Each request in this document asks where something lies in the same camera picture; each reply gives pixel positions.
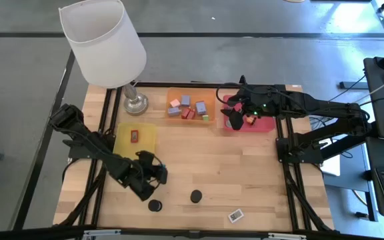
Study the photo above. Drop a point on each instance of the black diagonal support beam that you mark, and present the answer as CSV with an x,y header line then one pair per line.
x,y
358,136

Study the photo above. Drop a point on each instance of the orange translucent plastic bin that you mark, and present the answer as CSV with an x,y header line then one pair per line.
x,y
195,95

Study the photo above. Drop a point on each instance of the white paper sheet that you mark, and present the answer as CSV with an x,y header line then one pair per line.
x,y
332,166

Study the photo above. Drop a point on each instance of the red rectangular device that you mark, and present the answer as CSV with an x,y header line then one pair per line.
x,y
134,136

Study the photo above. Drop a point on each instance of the pink-red translucent plastic bin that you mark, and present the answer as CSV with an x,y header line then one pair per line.
x,y
265,125

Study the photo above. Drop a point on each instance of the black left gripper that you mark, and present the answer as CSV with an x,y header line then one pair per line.
x,y
142,176

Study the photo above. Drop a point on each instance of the white digital thermometer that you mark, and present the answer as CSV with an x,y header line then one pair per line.
x,y
235,216

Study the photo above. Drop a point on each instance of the black hourglass red sand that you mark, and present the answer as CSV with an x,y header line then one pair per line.
x,y
196,196

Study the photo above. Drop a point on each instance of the black monitor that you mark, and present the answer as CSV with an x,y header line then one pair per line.
x,y
383,110

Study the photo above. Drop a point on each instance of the red wall charger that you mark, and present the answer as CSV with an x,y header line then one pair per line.
x,y
192,115

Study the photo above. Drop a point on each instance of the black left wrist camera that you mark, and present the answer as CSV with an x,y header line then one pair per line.
x,y
147,157

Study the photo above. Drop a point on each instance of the yellow translucent plastic bin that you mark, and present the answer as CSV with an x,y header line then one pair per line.
x,y
125,140

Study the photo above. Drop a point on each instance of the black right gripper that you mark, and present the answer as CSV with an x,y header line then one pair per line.
x,y
265,100

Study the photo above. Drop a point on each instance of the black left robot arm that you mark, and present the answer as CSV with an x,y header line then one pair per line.
x,y
78,128

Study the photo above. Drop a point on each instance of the red multiport USB charger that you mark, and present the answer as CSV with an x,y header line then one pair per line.
x,y
185,113

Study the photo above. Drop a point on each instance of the small green wall charger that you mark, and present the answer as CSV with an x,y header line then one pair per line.
x,y
205,118

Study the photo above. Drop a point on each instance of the pink wall charger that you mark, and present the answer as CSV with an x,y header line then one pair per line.
x,y
175,102

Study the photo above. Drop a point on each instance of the black aluminium table frame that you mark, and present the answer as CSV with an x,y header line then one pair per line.
x,y
192,84

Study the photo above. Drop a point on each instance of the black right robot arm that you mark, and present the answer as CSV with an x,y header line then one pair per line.
x,y
328,108

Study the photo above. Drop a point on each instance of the purple wall charger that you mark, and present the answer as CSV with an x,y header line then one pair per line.
x,y
185,100
201,107
174,111

